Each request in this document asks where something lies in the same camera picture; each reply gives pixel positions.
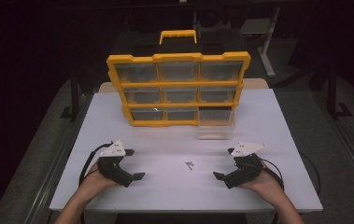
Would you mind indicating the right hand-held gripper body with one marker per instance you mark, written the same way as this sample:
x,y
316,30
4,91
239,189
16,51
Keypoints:
x,y
246,168

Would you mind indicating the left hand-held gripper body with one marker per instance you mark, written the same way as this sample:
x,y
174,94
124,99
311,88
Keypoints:
x,y
112,168

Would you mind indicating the clear plastic pulled drawer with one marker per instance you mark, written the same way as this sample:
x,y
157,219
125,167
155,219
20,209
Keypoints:
x,y
216,130

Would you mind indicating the small dark screw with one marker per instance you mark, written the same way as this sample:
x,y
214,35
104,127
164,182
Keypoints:
x,y
189,163
191,168

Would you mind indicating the yellow black drawer organizer cabinet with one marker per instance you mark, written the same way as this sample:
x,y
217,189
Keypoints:
x,y
177,57

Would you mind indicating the person's left hand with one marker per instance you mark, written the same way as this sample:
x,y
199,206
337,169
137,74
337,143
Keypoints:
x,y
96,182

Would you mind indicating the person's right hand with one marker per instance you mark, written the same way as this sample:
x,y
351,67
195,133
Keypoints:
x,y
265,183

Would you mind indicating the black metal stand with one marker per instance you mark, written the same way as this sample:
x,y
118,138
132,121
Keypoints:
x,y
332,93
74,99

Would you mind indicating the set of clear plastic drawers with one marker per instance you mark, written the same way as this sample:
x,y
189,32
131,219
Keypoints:
x,y
177,71

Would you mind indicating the white metal stand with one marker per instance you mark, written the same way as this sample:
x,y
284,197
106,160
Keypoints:
x,y
268,40

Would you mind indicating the grey metal floor rail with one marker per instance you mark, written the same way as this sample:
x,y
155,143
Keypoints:
x,y
56,174
352,155

